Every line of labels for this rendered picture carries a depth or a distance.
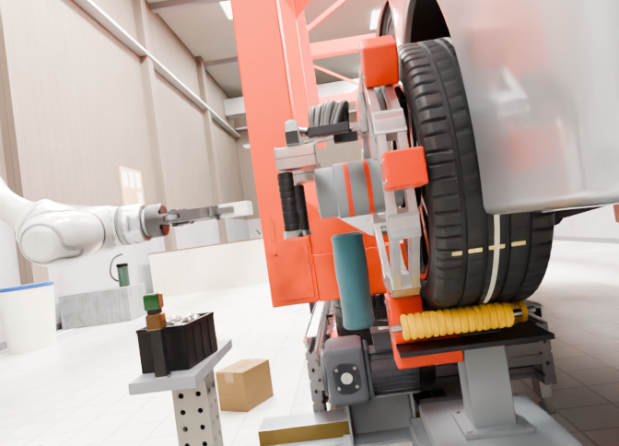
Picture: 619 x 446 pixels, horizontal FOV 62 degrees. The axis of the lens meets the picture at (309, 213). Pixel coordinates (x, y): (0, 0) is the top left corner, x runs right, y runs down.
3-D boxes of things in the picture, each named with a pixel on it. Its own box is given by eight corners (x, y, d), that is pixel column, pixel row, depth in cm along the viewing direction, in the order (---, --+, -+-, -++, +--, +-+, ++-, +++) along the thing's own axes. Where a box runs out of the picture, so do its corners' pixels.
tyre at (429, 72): (457, 29, 150) (469, 238, 172) (376, 42, 151) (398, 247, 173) (560, 29, 88) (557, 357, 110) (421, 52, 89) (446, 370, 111)
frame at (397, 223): (433, 305, 103) (393, 38, 105) (401, 309, 103) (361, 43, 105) (402, 278, 157) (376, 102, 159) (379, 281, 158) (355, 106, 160)
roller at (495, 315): (528, 327, 114) (523, 300, 114) (393, 345, 115) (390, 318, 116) (519, 322, 120) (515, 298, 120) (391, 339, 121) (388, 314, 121)
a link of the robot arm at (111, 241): (136, 245, 123) (112, 254, 110) (73, 254, 124) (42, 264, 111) (128, 201, 123) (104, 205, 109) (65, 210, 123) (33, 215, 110)
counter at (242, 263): (168, 292, 989) (162, 252, 992) (288, 276, 975) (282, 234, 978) (153, 298, 912) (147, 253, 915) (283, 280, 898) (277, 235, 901)
